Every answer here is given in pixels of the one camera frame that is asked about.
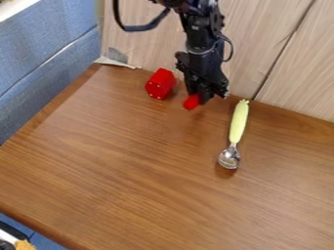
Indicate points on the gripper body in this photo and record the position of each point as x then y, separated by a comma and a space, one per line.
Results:
204, 68

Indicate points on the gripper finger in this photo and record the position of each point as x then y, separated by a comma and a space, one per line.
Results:
207, 95
193, 89

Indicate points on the small red toy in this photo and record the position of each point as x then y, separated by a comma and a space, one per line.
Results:
191, 102

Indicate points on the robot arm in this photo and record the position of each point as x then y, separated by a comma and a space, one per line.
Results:
200, 26

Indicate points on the red block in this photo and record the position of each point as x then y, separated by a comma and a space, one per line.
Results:
161, 84

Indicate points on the white paper scrap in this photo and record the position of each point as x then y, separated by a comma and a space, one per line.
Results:
114, 60

